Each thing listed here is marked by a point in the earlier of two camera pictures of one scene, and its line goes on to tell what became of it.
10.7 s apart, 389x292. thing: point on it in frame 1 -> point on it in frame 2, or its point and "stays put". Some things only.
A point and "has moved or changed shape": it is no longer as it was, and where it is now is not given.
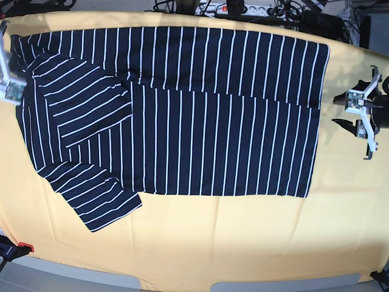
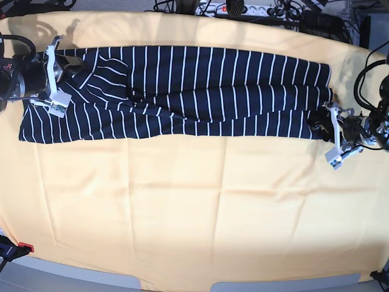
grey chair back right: [291, 285] stays put
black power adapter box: [313, 22] stays put
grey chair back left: [29, 274] stays put
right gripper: [371, 100] -> [347, 130]
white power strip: [220, 8] stays put
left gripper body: [5, 70] -> [42, 76]
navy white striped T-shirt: [110, 114] has moved or changed shape
